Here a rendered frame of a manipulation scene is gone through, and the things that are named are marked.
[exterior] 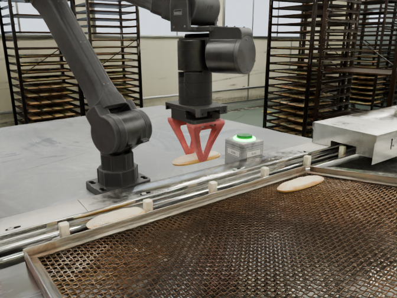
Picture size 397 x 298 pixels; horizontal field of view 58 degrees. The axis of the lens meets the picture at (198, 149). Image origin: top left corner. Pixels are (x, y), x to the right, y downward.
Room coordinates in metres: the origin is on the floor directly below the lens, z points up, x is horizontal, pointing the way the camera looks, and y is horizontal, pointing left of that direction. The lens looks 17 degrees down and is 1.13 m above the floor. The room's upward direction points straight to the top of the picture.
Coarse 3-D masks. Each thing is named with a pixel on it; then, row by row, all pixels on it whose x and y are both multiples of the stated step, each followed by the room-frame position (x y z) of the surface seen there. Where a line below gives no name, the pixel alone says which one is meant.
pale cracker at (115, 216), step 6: (120, 210) 0.54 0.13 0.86; (126, 210) 0.54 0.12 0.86; (132, 210) 0.54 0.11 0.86; (138, 210) 0.54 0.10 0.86; (144, 210) 0.55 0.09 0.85; (102, 216) 0.52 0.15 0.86; (108, 216) 0.52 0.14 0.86; (114, 216) 0.52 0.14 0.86; (120, 216) 0.52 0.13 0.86; (126, 216) 0.52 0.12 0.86; (90, 222) 0.51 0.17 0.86; (96, 222) 0.50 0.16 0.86; (102, 222) 0.50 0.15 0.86; (108, 222) 0.50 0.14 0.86; (90, 228) 0.50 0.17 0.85
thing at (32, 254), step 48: (240, 192) 0.54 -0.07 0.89; (288, 192) 0.52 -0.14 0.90; (336, 192) 0.51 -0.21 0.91; (384, 192) 0.48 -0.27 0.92; (96, 240) 0.40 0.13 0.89; (192, 240) 0.37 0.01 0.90; (240, 240) 0.36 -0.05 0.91; (288, 240) 0.35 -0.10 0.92; (336, 240) 0.34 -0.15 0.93; (384, 240) 0.33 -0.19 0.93; (48, 288) 0.29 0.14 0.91; (96, 288) 0.28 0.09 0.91; (192, 288) 0.27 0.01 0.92; (240, 288) 0.26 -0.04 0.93; (336, 288) 0.25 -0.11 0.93
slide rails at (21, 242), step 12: (324, 156) 0.86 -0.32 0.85; (276, 168) 0.77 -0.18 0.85; (288, 168) 0.78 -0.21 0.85; (228, 180) 0.70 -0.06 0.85; (240, 180) 0.70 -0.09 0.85; (192, 192) 0.64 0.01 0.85; (204, 192) 0.64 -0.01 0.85; (156, 204) 0.59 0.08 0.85; (72, 228) 0.50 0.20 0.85; (84, 228) 0.50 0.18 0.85; (24, 240) 0.46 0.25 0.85; (36, 240) 0.46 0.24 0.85; (0, 252) 0.44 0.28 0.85
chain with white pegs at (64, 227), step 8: (344, 152) 0.88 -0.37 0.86; (304, 160) 0.80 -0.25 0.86; (264, 168) 0.72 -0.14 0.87; (264, 176) 0.71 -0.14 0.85; (216, 184) 0.64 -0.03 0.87; (144, 200) 0.56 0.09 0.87; (144, 208) 0.56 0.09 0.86; (152, 208) 0.56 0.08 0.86; (64, 224) 0.48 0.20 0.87; (64, 232) 0.47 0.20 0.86
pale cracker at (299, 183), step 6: (294, 180) 0.56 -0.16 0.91; (300, 180) 0.55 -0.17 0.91; (306, 180) 0.55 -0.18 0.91; (312, 180) 0.55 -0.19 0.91; (318, 180) 0.56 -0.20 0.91; (282, 186) 0.54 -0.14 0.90; (288, 186) 0.53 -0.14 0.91; (294, 186) 0.53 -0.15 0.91; (300, 186) 0.53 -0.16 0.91; (306, 186) 0.54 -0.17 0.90
